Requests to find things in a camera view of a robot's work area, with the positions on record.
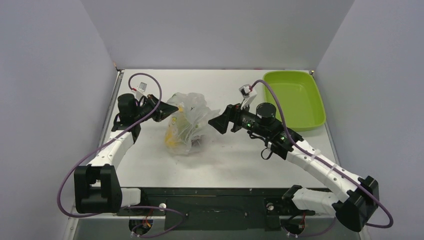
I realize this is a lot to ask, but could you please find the aluminium table rail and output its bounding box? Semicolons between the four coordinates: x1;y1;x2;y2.
85;69;125;167

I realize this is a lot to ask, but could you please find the yellow fake fruit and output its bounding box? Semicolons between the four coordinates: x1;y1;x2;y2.
164;126;181;148
172;106;187;122

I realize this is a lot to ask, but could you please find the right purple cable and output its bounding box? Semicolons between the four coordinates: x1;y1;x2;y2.
249;79;394;229

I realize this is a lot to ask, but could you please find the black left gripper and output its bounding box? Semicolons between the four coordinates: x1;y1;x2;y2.
133;94;179;124

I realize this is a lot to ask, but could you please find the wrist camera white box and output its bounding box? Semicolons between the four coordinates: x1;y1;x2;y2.
238;84;257;110
134;82;147;100

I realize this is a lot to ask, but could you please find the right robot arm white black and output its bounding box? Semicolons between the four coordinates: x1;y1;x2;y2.
208;102;379;232

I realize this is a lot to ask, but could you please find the purple cable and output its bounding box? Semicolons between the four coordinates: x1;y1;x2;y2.
56;72;185;239
249;79;394;229

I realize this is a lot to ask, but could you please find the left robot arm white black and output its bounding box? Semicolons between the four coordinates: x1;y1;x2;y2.
73;93;179;215

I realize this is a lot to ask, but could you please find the green plastic tray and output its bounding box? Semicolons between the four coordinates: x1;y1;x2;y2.
263;70;327;132

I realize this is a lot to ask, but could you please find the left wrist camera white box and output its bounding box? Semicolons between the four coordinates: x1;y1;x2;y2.
134;82;147;100

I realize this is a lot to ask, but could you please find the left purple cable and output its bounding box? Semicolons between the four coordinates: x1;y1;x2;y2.
56;72;185;239

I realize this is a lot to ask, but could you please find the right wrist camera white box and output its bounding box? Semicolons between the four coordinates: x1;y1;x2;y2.
238;84;257;110

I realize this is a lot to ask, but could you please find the clear plastic bag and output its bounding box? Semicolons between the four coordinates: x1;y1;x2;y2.
164;92;220;156

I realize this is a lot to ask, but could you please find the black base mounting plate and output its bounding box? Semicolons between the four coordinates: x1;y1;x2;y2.
120;187;315;231

